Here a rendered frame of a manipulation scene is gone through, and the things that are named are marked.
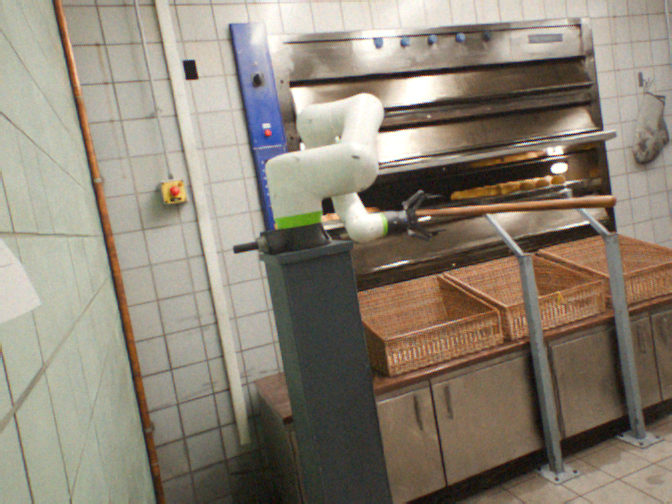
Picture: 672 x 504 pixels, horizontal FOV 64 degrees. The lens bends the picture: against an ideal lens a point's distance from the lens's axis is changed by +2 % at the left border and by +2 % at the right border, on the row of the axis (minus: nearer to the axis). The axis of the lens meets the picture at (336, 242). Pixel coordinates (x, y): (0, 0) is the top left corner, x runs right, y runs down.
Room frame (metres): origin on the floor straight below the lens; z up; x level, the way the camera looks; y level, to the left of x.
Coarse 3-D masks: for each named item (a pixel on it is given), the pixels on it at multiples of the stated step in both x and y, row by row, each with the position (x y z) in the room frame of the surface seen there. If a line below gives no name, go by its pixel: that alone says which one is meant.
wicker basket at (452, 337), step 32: (384, 288) 2.55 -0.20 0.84; (416, 288) 2.60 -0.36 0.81; (448, 288) 2.56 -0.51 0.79; (384, 320) 2.50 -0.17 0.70; (416, 320) 2.55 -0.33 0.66; (448, 320) 2.59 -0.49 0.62; (480, 320) 2.19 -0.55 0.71; (384, 352) 2.06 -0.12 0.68; (416, 352) 2.08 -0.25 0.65; (448, 352) 2.13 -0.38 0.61
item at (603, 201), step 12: (504, 204) 1.73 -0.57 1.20; (516, 204) 1.67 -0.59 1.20; (528, 204) 1.62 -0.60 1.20; (540, 204) 1.57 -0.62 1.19; (552, 204) 1.52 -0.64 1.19; (564, 204) 1.48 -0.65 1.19; (576, 204) 1.44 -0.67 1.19; (588, 204) 1.41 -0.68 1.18; (600, 204) 1.37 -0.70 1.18; (612, 204) 1.35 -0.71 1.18; (420, 216) 2.21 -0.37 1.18; (432, 216) 2.13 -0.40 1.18
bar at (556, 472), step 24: (552, 192) 2.52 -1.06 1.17; (456, 216) 2.33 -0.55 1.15; (504, 240) 2.27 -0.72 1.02; (528, 264) 2.17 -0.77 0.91; (528, 288) 2.16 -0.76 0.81; (624, 288) 2.34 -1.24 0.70; (528, 312) 2.18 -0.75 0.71; (624, 312) 2.33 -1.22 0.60; (624, 336) 2.33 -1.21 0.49; (624, 360) 2.35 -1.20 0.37; (624, 384) 2.36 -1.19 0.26; (552, 408) 2.17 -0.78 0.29; (552, 432) 2.16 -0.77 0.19; (624, 432) 2.41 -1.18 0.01; (648, 432) 2.38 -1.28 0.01; (552, 456) 2.17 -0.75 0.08; (552, 480) 2.12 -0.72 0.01
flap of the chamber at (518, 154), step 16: (544, 144) 2.80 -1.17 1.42; (560, 144) 2.83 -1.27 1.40; (576, 144) 2.90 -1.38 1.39; (592, 144) 3.03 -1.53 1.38; (448, 160) 2.59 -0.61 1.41; (464, 160) 2.62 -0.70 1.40; (480, 160) 2.70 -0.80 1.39; (496, 160) 2.80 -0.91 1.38; (512, 160) 2.92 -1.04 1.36; (384, 176) 2.52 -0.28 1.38; (400, 176) 2.61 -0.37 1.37; (416, 176) 2.71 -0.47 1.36
